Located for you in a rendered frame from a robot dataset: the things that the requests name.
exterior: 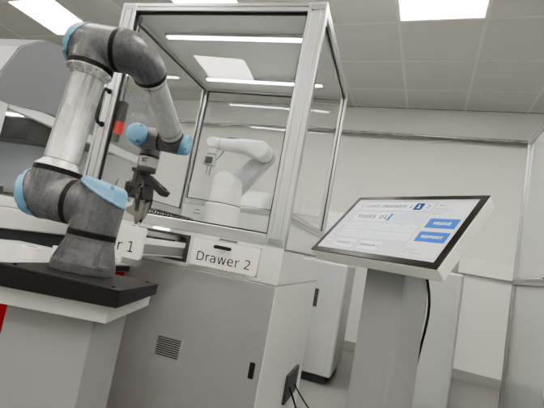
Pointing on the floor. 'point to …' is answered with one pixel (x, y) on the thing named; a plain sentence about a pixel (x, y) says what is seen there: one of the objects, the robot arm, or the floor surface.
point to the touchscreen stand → (388, 341)
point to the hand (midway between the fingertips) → (139, 221)
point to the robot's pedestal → (58, 350)
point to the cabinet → (210, 341)
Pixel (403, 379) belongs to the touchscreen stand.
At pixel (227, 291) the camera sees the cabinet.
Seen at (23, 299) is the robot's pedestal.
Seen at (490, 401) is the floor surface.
